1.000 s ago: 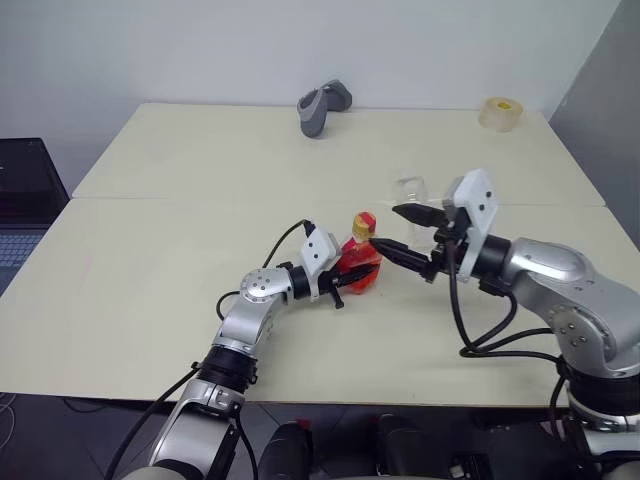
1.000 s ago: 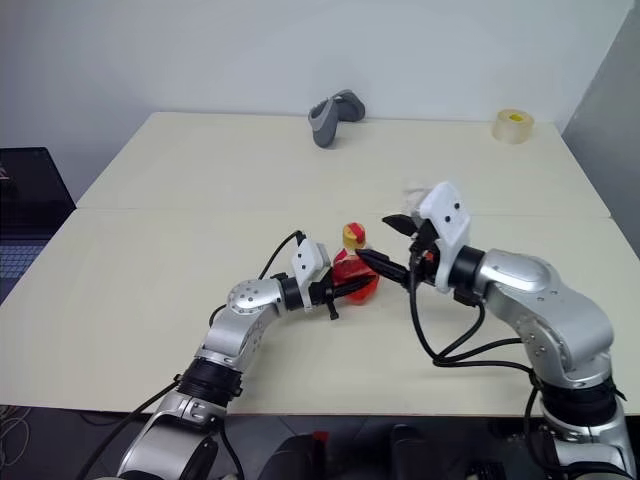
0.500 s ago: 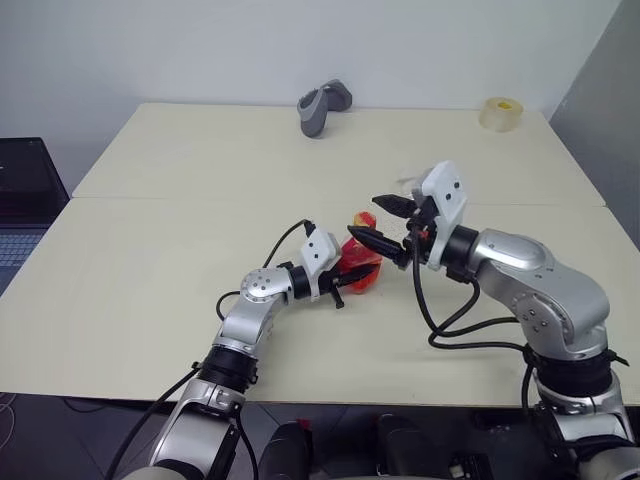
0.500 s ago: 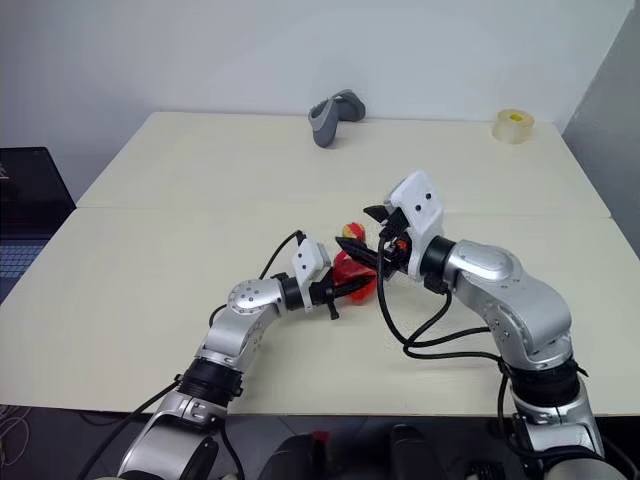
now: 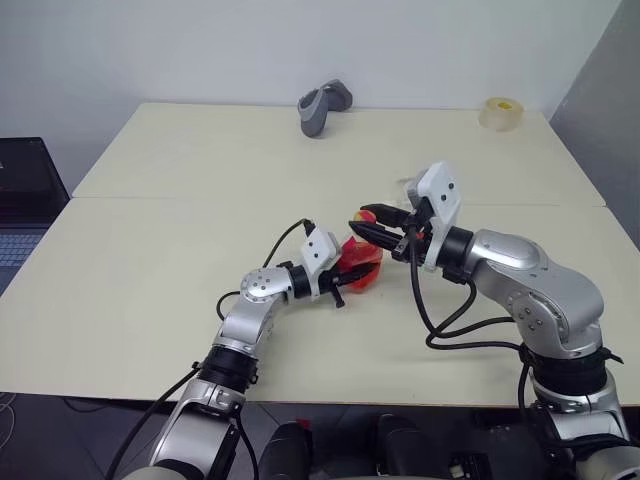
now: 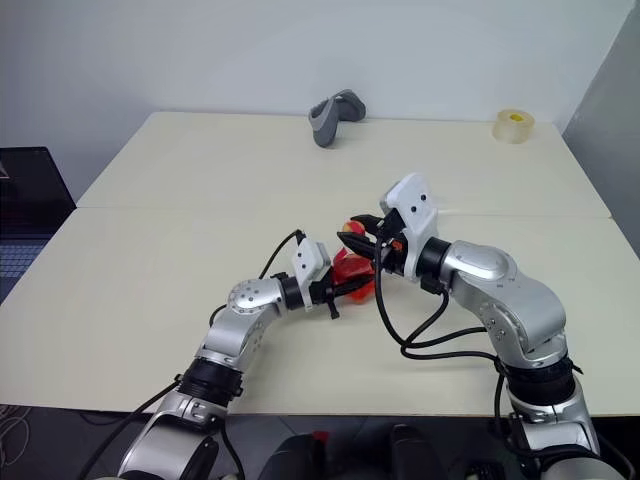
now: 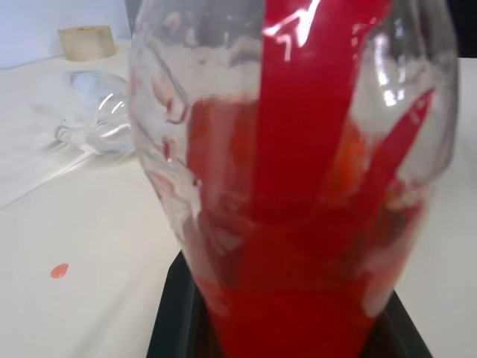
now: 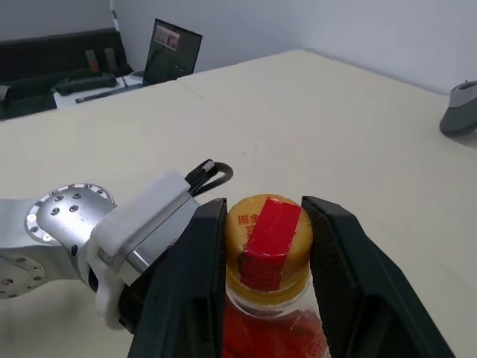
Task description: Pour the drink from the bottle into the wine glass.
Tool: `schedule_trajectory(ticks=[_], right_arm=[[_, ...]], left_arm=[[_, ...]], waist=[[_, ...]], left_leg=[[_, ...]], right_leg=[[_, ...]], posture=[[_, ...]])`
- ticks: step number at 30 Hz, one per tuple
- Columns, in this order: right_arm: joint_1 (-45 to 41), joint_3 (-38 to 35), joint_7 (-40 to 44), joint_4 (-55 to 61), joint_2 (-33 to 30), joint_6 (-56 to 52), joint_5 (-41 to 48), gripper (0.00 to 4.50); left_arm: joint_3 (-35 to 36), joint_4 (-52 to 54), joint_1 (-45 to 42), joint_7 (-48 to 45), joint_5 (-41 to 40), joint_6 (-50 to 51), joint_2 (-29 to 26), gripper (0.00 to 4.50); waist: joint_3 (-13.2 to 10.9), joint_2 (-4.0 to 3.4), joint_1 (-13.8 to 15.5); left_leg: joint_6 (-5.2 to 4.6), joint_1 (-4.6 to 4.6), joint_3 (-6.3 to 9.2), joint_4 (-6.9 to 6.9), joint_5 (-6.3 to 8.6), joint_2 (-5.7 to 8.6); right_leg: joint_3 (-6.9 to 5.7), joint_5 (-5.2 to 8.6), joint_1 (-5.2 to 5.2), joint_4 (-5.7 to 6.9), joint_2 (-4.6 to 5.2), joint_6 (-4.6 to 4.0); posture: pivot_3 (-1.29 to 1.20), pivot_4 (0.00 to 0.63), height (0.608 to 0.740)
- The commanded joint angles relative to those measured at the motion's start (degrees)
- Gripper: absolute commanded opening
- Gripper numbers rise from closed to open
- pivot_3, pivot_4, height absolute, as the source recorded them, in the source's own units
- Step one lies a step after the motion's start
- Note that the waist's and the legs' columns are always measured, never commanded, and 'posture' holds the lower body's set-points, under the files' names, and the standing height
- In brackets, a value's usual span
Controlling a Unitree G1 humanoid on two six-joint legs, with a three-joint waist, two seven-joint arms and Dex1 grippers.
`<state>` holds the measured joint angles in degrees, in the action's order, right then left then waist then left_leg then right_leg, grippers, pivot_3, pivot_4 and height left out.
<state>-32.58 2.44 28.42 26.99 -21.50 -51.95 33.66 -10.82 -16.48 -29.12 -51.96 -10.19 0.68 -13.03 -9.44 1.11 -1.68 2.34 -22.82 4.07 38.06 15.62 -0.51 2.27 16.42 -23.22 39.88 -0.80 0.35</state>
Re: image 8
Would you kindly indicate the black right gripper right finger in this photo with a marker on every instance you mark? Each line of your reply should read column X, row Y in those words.
column 357, row 283

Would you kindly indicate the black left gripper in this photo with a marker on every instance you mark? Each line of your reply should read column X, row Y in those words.
column 131, row 304

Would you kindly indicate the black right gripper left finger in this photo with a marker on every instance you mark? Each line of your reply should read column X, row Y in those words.
column 179, row 283

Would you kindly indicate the glass bottle with gold cap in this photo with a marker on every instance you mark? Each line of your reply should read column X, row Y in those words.
column 269, row 238

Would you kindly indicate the grey vertical computer mouse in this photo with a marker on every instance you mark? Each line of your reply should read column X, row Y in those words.
column 460, row 110

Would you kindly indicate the white side table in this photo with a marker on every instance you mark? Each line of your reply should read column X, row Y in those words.
column 95, row 96

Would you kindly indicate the flat black bar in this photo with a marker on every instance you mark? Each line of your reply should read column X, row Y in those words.
column 100, row 94

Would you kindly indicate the long black bag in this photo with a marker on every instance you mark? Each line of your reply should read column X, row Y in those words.
column 83, row 83

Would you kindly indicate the black open laptop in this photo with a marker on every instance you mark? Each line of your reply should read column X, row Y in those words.
column 172, row 52

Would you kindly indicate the black sofa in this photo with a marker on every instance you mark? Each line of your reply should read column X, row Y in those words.
column 44, row 56

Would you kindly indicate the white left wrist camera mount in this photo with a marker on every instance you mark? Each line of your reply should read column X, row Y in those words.
column 149, row 203

